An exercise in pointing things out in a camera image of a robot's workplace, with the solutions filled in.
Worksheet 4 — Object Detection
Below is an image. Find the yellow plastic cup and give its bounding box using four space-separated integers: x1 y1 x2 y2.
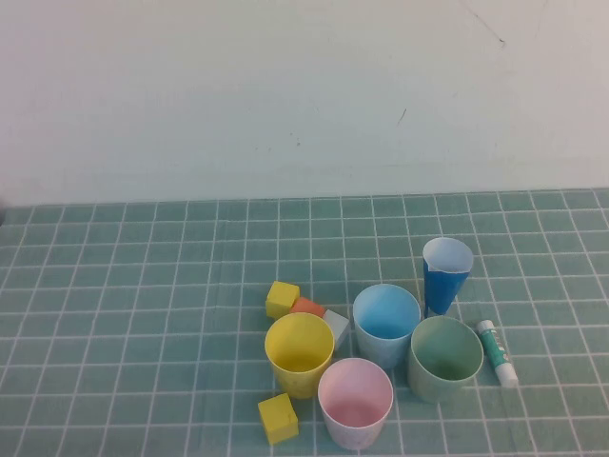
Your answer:
264 312 336 400

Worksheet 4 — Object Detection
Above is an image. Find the blue plastic cup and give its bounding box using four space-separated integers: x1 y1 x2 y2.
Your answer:
352 283 422 370

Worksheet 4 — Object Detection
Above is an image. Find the green plastic cup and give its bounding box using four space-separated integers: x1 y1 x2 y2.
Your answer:
406 315 485 405

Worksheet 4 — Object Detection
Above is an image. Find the orange foam cube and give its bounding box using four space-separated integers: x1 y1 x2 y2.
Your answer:
289 296 326 316

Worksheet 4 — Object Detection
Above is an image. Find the white foam cube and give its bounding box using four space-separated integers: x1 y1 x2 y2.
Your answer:
322 308 351 352

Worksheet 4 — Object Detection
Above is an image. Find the blue paper cone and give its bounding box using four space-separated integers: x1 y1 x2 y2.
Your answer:
422 236 475 319

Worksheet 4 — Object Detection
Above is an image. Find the green grid tablecloth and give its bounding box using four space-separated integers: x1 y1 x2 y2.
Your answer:
0 188 609 457

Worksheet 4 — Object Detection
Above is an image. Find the pink plastic cup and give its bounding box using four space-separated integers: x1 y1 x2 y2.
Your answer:
317 357 395 451

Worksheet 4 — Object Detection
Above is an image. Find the yellow foam cube with crack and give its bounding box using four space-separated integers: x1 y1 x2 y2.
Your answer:
257 392 300 447

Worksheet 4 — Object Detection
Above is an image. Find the green white glue stick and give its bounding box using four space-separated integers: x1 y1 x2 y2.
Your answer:
477 319 520 387

